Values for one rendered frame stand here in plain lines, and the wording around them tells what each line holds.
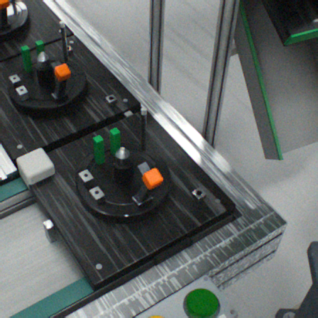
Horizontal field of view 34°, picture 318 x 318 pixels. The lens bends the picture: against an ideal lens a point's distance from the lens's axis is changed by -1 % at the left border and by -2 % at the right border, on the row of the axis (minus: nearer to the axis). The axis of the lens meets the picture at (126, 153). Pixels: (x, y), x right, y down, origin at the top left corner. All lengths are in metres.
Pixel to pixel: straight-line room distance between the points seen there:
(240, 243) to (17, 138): 0.39
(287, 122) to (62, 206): 0.36
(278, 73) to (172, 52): 0.42
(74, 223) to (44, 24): 0.50
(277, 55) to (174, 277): 0.37
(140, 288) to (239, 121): 0.47
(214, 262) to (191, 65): 0.55
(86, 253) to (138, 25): 0.70
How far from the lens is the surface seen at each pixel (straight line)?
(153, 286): 0.71
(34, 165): 0.80
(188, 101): 1.08
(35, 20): 1.12
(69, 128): 0.87
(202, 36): 1.25
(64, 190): 0.79
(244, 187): 0.81
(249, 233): 0.76
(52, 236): 0.77
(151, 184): 0.66
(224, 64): 0.81
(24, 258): 0.79
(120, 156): 0.72
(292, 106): 0.84
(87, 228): 0.74
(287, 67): 0.84
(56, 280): 0.77
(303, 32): 0.69
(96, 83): 0.95
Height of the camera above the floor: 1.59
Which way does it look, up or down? 49 degrees down
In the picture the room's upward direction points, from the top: 1 degrees counter-clockwise
